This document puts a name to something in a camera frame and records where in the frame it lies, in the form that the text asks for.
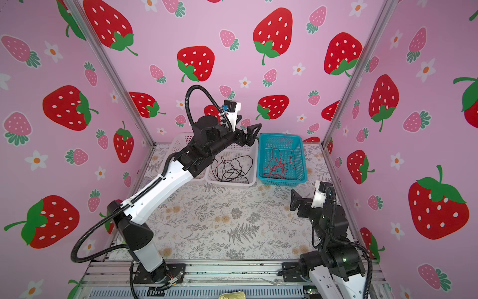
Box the gold object at bottom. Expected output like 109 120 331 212
219 292 246 299

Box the middle white plastic basket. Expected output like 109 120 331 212
205 142 258 188

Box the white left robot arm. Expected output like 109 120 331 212
70 85 261 282

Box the white plastic basket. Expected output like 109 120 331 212
205 142 258 188
165 133 207 184

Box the black cable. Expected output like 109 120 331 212
211 154 255 184

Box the left white plastic basket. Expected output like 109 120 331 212
165 133 207 184

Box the teal plastic basket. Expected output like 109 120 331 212
256 133 307 187

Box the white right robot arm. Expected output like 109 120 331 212
278 182 373 299

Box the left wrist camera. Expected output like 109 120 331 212
220 100 241 132

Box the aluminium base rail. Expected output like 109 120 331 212
73 260 393 299

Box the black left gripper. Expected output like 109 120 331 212
203 124 257 163

